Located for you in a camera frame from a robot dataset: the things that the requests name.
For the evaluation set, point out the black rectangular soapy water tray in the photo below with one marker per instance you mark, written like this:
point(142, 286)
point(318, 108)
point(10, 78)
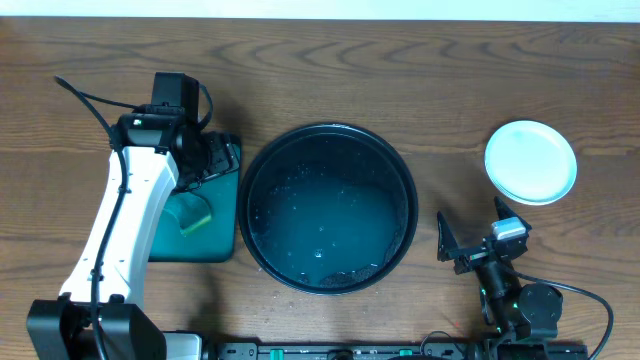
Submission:
point(213, 242)

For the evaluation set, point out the mint green plate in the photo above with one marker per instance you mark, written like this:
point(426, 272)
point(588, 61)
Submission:
point(530, 162)

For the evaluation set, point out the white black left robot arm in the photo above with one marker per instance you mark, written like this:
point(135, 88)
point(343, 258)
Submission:
point(98, 313)

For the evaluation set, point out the black round tray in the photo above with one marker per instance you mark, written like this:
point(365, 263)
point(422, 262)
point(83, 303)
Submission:
point(328, 208)

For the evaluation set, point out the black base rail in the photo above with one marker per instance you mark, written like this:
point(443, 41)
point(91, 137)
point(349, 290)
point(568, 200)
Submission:
point(253, 351)

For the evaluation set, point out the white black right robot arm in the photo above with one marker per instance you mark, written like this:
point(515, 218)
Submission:
point(525, 317)

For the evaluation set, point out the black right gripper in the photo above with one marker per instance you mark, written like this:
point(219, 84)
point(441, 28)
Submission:
point(476, 254)

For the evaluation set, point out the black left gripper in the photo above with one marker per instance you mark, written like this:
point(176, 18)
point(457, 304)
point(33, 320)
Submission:
point(220, 156)

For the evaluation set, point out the green yellow sponge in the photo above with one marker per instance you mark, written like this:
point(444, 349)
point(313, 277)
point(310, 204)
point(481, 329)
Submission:
point(187, 212)

